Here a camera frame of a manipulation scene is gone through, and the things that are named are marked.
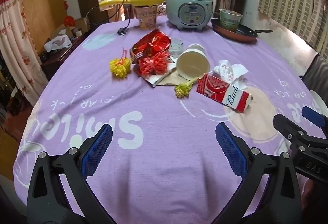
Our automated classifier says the small black frying pan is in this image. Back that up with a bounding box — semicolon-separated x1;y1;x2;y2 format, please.
236;24;273;37

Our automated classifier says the copper frying pan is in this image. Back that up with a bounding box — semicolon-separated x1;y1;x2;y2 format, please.
211;18;258;43

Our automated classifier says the person's right hand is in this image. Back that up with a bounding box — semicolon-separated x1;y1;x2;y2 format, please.
300;178;324;224

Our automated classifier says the white plastic bag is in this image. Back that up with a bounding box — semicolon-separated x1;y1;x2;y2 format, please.
43;34;73;53

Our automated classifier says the red ribbon pompom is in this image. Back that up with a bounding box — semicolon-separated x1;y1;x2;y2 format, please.
133;51;177;78

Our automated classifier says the red and white carton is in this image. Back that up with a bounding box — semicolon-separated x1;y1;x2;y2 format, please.
196;73;253;114

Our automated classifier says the dark side table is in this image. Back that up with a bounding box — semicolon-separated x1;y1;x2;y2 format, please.
41;34;85;81

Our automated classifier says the black mesh chair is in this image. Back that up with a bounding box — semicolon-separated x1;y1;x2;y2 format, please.
298;53;328;94

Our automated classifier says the yellow handheld appliance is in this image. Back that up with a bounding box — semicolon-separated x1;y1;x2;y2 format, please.
99;0;166;8

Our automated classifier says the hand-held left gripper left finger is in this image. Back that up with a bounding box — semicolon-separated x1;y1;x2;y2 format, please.
26;124;116;224

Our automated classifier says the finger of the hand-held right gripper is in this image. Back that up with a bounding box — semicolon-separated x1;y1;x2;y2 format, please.
301;106;328;135
272;113;328;153

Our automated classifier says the large yellow ribbon pompom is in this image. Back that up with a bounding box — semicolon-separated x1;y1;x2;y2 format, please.
110;47;132;79

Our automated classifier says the cream cloth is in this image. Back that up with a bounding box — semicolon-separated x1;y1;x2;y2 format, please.
157;69;190;86

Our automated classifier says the clear plastic wrapper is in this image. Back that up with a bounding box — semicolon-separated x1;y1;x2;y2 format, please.
168;38;185;58

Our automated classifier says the black power cord with plug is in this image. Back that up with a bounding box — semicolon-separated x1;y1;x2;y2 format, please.
85;0;132;36

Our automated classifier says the green instant noodle cup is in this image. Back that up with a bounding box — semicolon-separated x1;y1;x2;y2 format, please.
219;9;243;32

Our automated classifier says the beige instant noodle cup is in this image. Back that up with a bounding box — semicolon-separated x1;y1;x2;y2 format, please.
134;5;157;30

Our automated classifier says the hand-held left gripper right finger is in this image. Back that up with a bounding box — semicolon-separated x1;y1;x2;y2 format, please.
213;122;303;224

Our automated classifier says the white printed box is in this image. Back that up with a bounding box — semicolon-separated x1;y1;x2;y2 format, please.
142;73;171;88

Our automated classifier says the cardboard box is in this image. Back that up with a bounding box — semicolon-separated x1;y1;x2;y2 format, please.
73;17;90;35

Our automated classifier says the red snack bag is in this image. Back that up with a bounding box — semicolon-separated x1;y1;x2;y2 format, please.
129;29;172;64

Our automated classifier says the green rice cooker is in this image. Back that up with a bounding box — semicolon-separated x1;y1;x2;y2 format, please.
166;0;214;31

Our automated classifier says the white paper cup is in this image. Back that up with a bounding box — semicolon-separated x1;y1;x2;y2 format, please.
177;44;211;80

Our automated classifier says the small yellow ribbon flower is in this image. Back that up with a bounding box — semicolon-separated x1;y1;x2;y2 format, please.
174;77;203;99

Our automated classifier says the floral curtain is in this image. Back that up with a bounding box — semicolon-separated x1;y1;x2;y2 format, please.
0;0;49;107

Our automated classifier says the white tissue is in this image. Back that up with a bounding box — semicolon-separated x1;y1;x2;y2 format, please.
213;60;249;90

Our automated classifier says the purple printed tablecloth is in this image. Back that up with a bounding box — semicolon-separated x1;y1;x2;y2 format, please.
13;15;328;224

